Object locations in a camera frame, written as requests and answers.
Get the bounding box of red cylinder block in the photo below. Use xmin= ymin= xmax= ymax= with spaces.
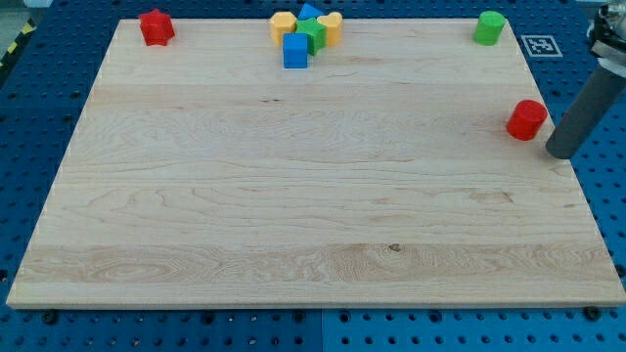
xmin=506 ymin=100 xmax=548 ymax=141

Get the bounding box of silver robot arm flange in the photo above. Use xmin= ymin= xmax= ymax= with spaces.
xmin=588 ymin=0 xmax=625 ymax=78

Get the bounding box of blue cube block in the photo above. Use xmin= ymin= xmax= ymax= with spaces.
xmin=283 ymin=32 xmax=308 ymax=68

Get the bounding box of wooden board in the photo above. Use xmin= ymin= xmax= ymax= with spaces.
xmin=7 ymin=19 xmax=625 ymax=310

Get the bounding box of green star block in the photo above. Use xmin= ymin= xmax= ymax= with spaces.
xmin=296 ymin=18 xmax=327 ymax=56

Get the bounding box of yellow heart block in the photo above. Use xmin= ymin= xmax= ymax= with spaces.
xmin=317 ymin=12 xmax=343 ymax=46

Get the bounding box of yellow hexagon block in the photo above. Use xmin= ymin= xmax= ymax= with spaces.
xmin=269 ymin=11 xmax=297 ymax=46

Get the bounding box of blue triangle block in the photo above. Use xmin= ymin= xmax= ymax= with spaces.
xmin=297 ymin=3 xmax=324 ymax=21

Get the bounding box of red star block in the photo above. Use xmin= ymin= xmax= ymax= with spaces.
xmin=139 ymin=9 xmax=175 ymax=46

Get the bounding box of green cylinder block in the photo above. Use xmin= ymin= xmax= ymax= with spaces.
xmin=473 ymin=11 xmax=507 ymax=46

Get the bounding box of white fiducial marker tag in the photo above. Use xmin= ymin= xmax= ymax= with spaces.
xmin=521 ymin=34 xmax=562 ymax=58

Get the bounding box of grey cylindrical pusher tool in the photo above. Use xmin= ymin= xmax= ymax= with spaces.
xmin=546 ymin=62 xmax=625 ymax=159

